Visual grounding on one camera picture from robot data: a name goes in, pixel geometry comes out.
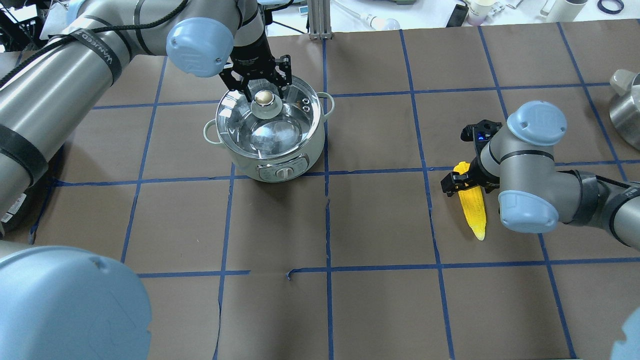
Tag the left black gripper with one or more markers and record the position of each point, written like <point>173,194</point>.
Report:
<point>253,51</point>

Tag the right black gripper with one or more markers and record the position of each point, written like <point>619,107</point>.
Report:
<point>476,173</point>

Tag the yellow corn cob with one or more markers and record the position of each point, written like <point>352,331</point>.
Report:
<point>474,210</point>

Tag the glass pot lid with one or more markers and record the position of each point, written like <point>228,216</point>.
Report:
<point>270,127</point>

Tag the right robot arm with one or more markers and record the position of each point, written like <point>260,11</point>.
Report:
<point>516,159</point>

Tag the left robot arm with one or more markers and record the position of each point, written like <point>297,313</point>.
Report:
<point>67,303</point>

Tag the pale green electric pot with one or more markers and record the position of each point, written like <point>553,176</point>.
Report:
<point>280,169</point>

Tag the steel steamer pot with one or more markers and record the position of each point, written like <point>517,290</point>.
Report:
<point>624,108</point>

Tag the clear plastic bottle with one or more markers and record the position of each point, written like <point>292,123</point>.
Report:
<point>369,20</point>

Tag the black smartphone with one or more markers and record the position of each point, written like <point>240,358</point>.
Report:
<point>458,16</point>

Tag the white paper cup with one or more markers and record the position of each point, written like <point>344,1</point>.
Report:
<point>478,10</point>

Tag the white cylinder roll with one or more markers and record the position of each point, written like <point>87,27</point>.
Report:
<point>555,11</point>

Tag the black rice cooker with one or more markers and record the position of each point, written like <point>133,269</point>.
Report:
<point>17,213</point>

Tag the aluminium frame post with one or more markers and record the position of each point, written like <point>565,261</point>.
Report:
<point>318,18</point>

